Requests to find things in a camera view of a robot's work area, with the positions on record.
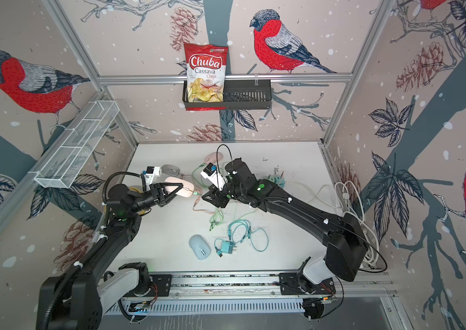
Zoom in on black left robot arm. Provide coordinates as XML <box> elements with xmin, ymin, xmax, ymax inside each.
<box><xmin>36</xmin><ymin>174</ymin><xmax>183</xmax><ymax>329</ymax></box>

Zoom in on light blue wireless mouse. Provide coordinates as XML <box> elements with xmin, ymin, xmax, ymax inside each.
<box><xmin>188</xmin><ymin>235</ymin><xmax>211</xmax><ymax>261</ymax></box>

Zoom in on Chuba cassava chips bag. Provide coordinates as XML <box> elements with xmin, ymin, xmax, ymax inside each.
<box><xmin>184</xmin><ymin>43</ymin><xmax>229</xmax><ymax>102</ymax></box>

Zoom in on pink multi-head charging cable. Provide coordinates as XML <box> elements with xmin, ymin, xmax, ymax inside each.
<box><xmin>191</xmin><ymin>187</ymin><xmax>217</xmax><ymax>215</ymax></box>

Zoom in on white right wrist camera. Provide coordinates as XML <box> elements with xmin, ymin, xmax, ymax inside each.
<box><xmin>201</xmin><ymin>163</ymin><xmax>226</xmax><ymax>191</ymax></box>

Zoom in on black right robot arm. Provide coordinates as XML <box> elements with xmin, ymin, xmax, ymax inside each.
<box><xmin>201</xmin><ymin>144</ymin><xmax>388</xmax><ymax>282</ymax></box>

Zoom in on pink wireless mouse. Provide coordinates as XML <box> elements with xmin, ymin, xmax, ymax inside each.
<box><xmin>164</xmin><ymin>177</ymin><xmax>194</xmax><ymax>198</ymax></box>

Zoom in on teal multi-head charging cable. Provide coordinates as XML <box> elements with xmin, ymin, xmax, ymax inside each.
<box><xmin>214</xmin><ymin>218</ymin><xmax>270</xmax><ymax>257</ymax></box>

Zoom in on aluminium frame corner post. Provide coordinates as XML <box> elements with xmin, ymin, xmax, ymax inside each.
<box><xmin>42</xmin><ymin>0</ymin><xmax>139</xmax><ymax>149</ymax></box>

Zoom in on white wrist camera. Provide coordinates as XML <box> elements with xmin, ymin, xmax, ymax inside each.
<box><xmin>201</xmin><ymin>163</ymin><xmax>226</xmax><ymax>191</ymax></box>
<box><xmin>142</xmin><ymin>166</ymin><xmax>161</xmax><ymax>186</ymax></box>

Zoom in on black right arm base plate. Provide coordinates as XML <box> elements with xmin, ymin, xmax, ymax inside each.
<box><xmin>278</xmin><ymin>272</ymin><xmax>336</xmax><ymax>296</ymax></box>

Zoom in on green multi-head charging cable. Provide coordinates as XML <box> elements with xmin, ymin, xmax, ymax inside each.
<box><xmin>191</xmin><ymin>162</ymin><xmax>217</xmax><ymax>186</ymax></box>

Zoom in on silver wireless mouse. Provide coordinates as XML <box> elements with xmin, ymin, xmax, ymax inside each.
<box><xmin>161</xmin><ymin>164</ymin><xmax>180</xmax><ymax>177</ymax></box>

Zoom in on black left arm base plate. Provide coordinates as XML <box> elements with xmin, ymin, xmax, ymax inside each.
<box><xmin>131</xmin><ymin>274</ymin><xmax>172</xmax><ymax>298</ymax></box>

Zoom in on yellow bamboo steamer basket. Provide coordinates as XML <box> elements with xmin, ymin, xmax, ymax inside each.
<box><xmin>128</xmin><ymin>186</ymin><xmax>150</xmax><ymax>216</ymax></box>

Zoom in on white wire wall shelf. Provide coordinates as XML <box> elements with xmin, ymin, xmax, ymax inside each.
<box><xmin>34</xmin><ymin>100</ymin><xmax>120</xmax><ymax>188</ymax></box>

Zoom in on aluminium back crossbar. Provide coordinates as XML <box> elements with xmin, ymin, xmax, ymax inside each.
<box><xmin>97</xmin><ymin>73</ymin><xmax>355</xmax><ymax>86</ymax></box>

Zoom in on black wire wall basket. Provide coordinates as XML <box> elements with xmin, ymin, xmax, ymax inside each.
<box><xmin>182</xmin><ymin>80</ymin><xmax>272</xmax><ymax>111</ymax></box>

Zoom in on white power strip cords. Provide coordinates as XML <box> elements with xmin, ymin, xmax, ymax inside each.
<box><xmin>286</xmin><ymin>179</ymin><xmax>384</xmax><ymax>271</ymax></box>

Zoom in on aluminium front rail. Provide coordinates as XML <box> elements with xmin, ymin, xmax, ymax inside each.
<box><xmin>107</xmin><ymin>270</ymin><xmax>397</xmax><ymax>317</ymax></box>

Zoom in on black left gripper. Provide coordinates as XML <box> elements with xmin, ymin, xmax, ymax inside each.
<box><xmin>129</xmin><ymin>185</ymin><xmax>183</xmax><ymax>216</ymax></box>

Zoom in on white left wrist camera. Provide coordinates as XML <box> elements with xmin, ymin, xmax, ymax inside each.
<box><xmin>142</xmin><ymin>166</ymin><xmax>161</xmax><ymax>186</ymax></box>

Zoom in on teal USB charger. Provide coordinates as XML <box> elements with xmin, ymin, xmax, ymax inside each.
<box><xmin>214</xmin><ymin>239</ymin><xmax>235</xmax><ymax>257</ymax></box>

